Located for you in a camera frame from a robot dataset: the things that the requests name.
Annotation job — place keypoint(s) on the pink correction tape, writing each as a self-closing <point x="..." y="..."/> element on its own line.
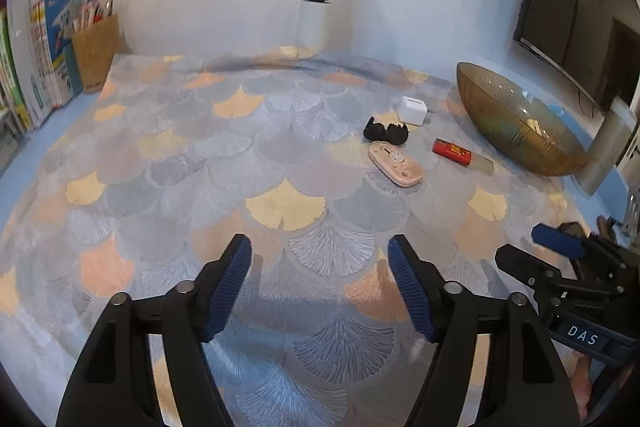
<point x="397" y="164"/>

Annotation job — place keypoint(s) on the black hair claw clip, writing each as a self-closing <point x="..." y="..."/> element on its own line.
<point x="385" y="133"/>

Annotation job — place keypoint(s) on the bunch of pens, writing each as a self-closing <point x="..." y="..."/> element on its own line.
<point x="90" y="14"/>

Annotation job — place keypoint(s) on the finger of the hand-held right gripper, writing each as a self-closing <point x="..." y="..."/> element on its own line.
<point x="557" y="241"/>
<point x="520" y="267"/>

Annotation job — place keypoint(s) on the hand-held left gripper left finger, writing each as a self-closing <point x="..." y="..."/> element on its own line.
<point x="231" y="287"/>

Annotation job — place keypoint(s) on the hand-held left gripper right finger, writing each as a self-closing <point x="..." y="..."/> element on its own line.
<point x="411" y="289"/>

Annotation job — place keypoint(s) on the leaf patterned table mat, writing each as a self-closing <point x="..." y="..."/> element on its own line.
<point x="200" y="157"/>

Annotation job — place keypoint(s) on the white charger cube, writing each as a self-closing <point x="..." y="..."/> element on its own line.
<point x="412" y="111"/>

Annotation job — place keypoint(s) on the row of books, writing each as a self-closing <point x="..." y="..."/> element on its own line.
<point x="40" y="47"/>

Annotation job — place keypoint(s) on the person's right hand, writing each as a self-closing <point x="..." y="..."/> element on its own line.
<point x="582" y="379"/>

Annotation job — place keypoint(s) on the woven pencil holder with pens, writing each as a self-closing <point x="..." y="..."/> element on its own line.
<point x="97" y="57"/>

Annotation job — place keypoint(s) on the amber ribbed glass bowl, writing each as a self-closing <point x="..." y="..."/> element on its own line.
<point x="505" y="127"/>

